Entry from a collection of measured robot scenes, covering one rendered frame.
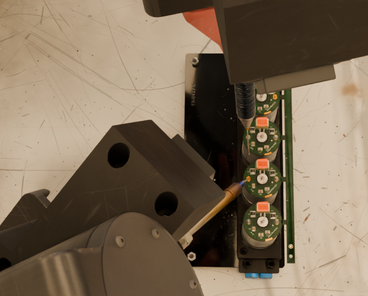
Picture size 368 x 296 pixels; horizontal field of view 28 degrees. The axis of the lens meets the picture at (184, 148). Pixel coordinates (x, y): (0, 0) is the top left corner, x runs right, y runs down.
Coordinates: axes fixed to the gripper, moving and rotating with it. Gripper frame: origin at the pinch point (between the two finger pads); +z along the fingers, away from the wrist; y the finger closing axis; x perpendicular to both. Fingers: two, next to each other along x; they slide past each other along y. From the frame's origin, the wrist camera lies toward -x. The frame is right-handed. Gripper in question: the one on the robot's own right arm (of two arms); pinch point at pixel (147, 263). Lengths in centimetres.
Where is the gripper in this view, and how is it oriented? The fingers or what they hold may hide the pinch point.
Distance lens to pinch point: 43.1
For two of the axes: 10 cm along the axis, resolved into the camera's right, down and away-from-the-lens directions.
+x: -6.1, 7.2, 3.4
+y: -7.0, -6.9, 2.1
